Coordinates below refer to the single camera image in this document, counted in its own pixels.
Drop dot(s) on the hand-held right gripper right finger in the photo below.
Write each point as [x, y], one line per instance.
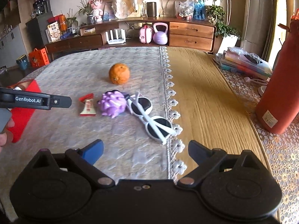
[197, 151]

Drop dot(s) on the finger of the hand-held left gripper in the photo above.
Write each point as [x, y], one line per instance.
[62, 102]

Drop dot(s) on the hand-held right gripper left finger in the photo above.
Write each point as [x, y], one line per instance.
[93, 151]

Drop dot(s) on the red tin box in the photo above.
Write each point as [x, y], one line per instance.
[22, 121]

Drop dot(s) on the red white candy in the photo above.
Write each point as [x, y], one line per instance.
[88, 108]

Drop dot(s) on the white sunglasses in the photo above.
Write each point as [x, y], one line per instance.
[158, 126]

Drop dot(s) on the purple spiky ball toy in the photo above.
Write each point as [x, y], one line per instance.
[113, 103]

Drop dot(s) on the orange fruit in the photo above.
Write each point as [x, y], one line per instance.
[119, 73]

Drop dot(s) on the person's left hand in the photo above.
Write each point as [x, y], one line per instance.
[5, 138]

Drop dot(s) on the grey quilted table mat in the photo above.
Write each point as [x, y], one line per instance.
[81, 74]

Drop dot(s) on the blue bucket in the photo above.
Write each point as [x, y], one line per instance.
[23, 63]

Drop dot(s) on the orange gift bag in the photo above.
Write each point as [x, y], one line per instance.
[38, 58]

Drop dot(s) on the blue toy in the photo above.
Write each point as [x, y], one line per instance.
[65, 36]

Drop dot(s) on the black cabinet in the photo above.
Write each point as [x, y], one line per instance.
[37, 32]

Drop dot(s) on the printed snack bag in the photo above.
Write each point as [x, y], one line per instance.
[54, 32]

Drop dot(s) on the small white box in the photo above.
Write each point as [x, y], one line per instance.
[87, 31]

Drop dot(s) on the small potted plant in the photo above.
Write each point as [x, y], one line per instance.
[70, 22]

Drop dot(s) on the red orange gift box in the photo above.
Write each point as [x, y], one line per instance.
[58, 21]

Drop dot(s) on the white router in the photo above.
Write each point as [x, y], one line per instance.
[115, 39]

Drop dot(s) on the plant in patterned vase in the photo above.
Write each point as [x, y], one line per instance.
[90, 18]

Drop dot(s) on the coffee machine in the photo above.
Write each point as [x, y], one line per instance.
[42, 7]

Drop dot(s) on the stack of books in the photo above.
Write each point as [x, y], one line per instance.
[245, 63]

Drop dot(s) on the pink doll bouquet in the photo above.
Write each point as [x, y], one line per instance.
[100, 7]

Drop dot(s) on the red thermos bottle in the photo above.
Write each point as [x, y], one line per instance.
[280, 86]

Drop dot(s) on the pink toy suitcase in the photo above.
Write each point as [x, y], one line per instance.
[146, 35]

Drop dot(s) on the white planter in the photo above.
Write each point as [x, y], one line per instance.
[227, 44]

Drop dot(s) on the wooden television stand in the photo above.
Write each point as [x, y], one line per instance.
[191, 36]

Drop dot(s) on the purple kettlebell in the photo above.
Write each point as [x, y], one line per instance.
[160, 37]

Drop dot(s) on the grey cylinder speaker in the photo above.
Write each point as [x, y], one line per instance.
[151, 9]

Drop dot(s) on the tall potted tree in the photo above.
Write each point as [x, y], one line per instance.
[215, 11]

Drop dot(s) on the plastic bag of bottles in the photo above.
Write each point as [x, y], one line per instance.
[190, 8]

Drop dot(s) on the beige cardboard piece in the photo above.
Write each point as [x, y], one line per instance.
[168, 4]

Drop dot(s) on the white standing air conditioner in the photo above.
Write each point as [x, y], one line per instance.
[254, 16]

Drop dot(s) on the beige curtain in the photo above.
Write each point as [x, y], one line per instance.
[276, 16]

